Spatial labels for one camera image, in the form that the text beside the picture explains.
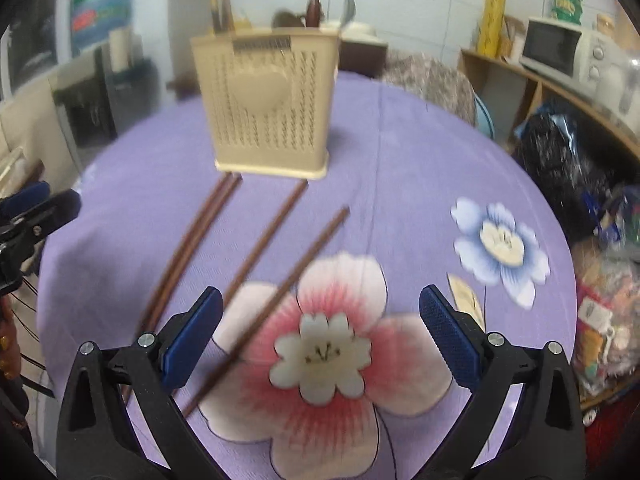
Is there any black plastic bag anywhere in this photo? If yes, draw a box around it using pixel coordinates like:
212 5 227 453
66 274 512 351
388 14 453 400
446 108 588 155
515 102 616 242

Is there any white microwave oven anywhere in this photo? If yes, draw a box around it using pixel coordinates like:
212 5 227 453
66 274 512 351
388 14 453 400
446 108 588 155
520 16 621 89

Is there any beige perforated utensil holder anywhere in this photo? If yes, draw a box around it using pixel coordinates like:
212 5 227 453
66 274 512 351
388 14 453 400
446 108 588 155
191 27 342 181

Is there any black cable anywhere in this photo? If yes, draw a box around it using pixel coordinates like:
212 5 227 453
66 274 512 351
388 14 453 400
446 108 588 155
10 280 57 398

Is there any colourful plastic bag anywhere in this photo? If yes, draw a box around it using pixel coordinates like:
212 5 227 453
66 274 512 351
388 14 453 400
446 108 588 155
570 185 640 407

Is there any beige jar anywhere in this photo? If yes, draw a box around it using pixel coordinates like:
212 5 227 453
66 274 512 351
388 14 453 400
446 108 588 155
502 16 527 60

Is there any floral cloth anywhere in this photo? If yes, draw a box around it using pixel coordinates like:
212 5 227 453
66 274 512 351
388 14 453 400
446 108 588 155
382 52 476 126

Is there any purple floral tablecloth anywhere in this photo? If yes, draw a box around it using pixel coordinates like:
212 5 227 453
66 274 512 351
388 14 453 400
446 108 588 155
35 70 578 480

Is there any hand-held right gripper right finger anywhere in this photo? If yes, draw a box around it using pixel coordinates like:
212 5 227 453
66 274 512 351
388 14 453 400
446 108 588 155
419 284 586 480

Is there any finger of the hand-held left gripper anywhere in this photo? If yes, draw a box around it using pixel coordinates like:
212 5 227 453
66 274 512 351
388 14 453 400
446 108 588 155
0 181 52 217
22 189 82 239

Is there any white thermos jug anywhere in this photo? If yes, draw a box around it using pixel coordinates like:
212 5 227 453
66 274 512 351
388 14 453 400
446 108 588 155
595 55 640 107

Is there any wooden shelf unit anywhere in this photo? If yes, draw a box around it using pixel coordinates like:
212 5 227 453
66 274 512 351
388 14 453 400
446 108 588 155
457 47 640 162

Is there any tall yellow box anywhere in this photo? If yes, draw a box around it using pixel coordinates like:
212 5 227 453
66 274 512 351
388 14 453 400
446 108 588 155
477 0 506 59

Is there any white cup dispenser tube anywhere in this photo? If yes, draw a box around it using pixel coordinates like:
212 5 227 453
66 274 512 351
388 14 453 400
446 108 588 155
109 25 134 74

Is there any blue chair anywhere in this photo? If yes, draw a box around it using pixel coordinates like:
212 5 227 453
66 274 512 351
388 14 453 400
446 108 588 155
472 95 496 142

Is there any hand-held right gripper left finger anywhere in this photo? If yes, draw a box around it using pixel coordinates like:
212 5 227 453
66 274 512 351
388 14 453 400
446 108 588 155
56 286 224 480

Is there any grey water dispenser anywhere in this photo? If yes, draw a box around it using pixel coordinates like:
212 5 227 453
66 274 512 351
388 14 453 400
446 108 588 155
50 42 161 150

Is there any sliding window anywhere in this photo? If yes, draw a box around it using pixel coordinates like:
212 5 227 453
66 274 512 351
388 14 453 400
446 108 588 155
0 0 67 107

